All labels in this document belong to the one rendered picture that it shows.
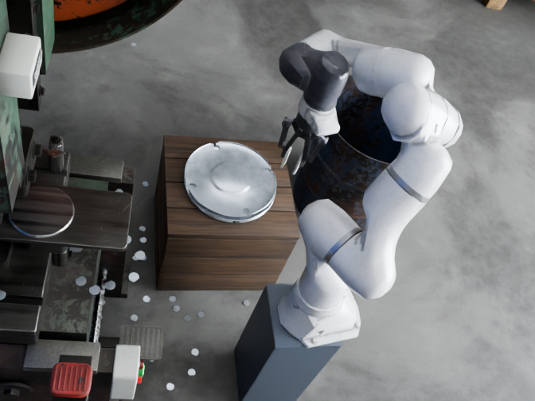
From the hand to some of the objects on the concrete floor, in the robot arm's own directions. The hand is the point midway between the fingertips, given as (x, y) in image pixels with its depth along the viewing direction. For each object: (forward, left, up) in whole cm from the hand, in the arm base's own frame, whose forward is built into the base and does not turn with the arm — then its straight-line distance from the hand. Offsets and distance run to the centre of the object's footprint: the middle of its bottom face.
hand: (291, 161), depth 179 cm
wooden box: (+13, -7, -56) cm, 58 cm away
